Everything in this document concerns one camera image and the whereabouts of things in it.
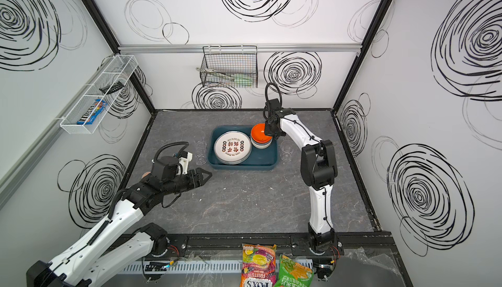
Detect white plate red characters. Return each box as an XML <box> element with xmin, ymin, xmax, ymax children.
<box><xmin>213</xmin><ymin>131</ymin><xmax>252</xmax><ymax>165</ymax></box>

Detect blue candy packet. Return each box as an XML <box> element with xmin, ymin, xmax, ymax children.
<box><xmin>77</xmin><ymin>100</ymin><xmax>108</xmax><ymax>125</ymax></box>

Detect teal plastic bin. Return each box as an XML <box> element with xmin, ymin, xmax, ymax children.
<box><xmin>207</xmin><ymin>125</ymin><xmax>279</xmax><ymax>171</ymax></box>

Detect green snack bag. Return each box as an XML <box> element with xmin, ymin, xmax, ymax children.
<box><xmin>274</xmin><ymin>255</ymin><xmax>314</xmax><ymax>287</ymax></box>

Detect white slotted cable duct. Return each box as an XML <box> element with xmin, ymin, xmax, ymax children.
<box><xmin>117</xmin><ymin>259</ymin><xmax>315</xmax><ymax>275</ymax></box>

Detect pink fruit candy bag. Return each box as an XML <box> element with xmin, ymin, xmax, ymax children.
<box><xmin>240</xmin><ymin>244</ymin><xmax>277</xmax><ymax>287</ymax></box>

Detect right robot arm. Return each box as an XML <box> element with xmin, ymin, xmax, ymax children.
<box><xmin>263</xmin><ymin>99</ymin><xmax>338</xmax><ymax>254</ymax></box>

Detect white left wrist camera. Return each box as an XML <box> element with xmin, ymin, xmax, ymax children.
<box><xmin>179</xmin><ymin>151</ymin><xmax>193</xmax><ymax>175</ymax></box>

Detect white wire shelf basket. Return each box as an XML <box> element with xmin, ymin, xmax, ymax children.
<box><xmin>60</xmin><ymin>54</ymin><xmax>138</xmax><ymax>135</ymax></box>

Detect blue bowl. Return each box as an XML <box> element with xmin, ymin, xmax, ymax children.
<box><xmin>251</xmin><ymin>138</ymin><xmax>273</xmax><ymax>145</ymax></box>

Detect orange bowl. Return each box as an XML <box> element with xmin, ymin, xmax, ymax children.
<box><xmin>251</xmin><ymin>123</ymin><xmax>273</xmax><ymax>143</ymax></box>

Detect black wire basket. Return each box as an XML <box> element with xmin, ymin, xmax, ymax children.
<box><xmin>196</xmin><ymin>45</ymin><xmax>258</xmax><ymax>88</ymax></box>

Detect green item in basket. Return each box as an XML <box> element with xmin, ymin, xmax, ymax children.
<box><xmin>232</xmin><ymin>73</ymin><xmax>254</xmax><ymax>87</ymax></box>

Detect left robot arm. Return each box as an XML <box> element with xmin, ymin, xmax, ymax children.
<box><xmin>26</xmin><ymin>156</ymin><xmax>213</xmax><ymax>286</ymax></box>

